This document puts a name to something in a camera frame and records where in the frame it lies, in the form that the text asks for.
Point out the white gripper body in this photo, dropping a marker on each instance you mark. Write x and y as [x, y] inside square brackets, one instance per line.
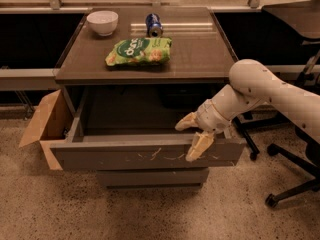
[213, 118]

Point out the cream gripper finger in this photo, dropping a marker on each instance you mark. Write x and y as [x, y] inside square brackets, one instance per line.
[200, 143]
[186, 122]

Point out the grey top drawer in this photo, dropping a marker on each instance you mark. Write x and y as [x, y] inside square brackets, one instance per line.
[128, 128]

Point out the grey drawer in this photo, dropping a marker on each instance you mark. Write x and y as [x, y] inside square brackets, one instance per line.
[128, 128]
[155, 177]

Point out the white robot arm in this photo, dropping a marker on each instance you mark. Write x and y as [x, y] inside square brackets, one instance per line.
[250, 85]

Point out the dark grey drawer cabinet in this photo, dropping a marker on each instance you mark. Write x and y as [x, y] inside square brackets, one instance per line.
[199, 58]

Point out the grey bottom drawer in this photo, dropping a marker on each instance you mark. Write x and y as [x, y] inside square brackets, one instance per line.
[155, 177]

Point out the open cardboard box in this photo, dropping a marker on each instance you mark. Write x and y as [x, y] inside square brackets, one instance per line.
[47, 126]

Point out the green snack bag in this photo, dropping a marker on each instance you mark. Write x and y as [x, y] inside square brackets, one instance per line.
[140, 51]

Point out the blue soda can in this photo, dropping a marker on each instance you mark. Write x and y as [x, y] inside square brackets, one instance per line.
[154, 26]

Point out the white ceramic bowl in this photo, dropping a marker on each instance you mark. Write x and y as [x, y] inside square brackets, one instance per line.
[103, 22]

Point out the black office chair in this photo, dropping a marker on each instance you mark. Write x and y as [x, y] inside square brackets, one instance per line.
[304, 18]

